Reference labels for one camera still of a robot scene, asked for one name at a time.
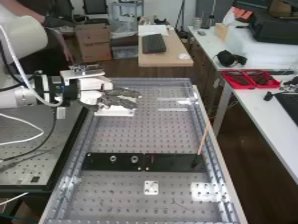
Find white paper sheet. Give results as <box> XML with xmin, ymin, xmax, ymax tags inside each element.
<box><xmin>137</xmin><ymin>24</ymin><xmax>170</xmax><ymax>37</ymax></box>

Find person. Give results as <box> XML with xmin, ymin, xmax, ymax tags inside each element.
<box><xmin>0</xmin><ymin>0</ymin><xmax>77</xmax><ymax>79</ymax></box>

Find small white square plate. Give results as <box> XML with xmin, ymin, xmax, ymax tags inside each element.
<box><xmin>142</xmin><ymin>180</ymin><xmax>161</xmax><ymax>196</ymax></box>

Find white desk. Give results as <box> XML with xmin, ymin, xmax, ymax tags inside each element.
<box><xmin>188</xmin><ymin>23</ymin><xmax>298</xmax><ymax>76</ymax></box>
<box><xmin>211</xmin><ymin>74</ymin><xmax>298</xmax><ymax>186</ymax></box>

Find cardboard box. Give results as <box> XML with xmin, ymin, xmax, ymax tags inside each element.
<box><xmin>73</xmin><ymin>22</ymin><xmax>113</xmax><ymax>64</ymax></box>

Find black keyboard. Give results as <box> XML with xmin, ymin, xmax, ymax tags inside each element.
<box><xmin>141</xmin><ymin>33</ymin><xmax>169</xmax><ymax>55</ymax></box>

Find clear box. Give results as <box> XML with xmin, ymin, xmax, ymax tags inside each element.
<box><xmin>39</xmin><ymin>77</ymin><xmax>250</xmax><ymax>224</ymax></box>

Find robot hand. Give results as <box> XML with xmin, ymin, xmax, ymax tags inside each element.
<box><xmin>60</xmin><ymin>64</ymin><xmax>144</xmax><ymax>110</ymax></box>

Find black cable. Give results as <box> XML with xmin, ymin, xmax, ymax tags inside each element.
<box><xmin>0</xmin><ymin>108</ymin><xmax>60</xmax><ymax>166</ymax></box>

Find black plate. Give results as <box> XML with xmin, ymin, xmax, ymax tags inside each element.
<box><xmin>82</xmin><ymin>152</ymin><xmax>207</xmax><ymax>174</ymax></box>

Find black headphones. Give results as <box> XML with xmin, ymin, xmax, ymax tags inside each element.
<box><xmin>215</xmin><ymin>49</ymin><xmax>249</xmax><ymax>67</ymax></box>

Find red tray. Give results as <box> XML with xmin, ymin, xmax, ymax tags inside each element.
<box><xmin>219</xmin><ymin>69</ymin><xmax>258</xmax><ymax>90</ymax></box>
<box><xmin>246</xmin><ymin>68</ymin><xmax>282</xmax><ymax>90</ymax></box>

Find wooden desk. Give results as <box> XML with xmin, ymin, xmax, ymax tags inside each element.
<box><xmin>137</xmin><ymin>24</ymin><xmax>196</xmax><ymax>68</ymax></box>

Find large black case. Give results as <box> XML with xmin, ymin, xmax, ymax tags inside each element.
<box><xmin>246</xmin><ymin>9</ymin><xmax>298</xmax><ymax>45</ymax></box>

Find small white box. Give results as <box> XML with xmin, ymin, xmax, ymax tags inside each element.
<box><xmin>94</xmin><ymin>102</ymin><xmax>136</xmax><ymax>117</ymax></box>

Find white cable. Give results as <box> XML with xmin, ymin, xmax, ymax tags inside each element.
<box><xmin>0</xmin><ymin>112</ymin><xmax>47</xmax><ymax>147</ymax></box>

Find thin stick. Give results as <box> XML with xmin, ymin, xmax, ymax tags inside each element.
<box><xmin>190</xmin><ymin>123</ymin><xmax>211</xmax><ymax>168</ymax></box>

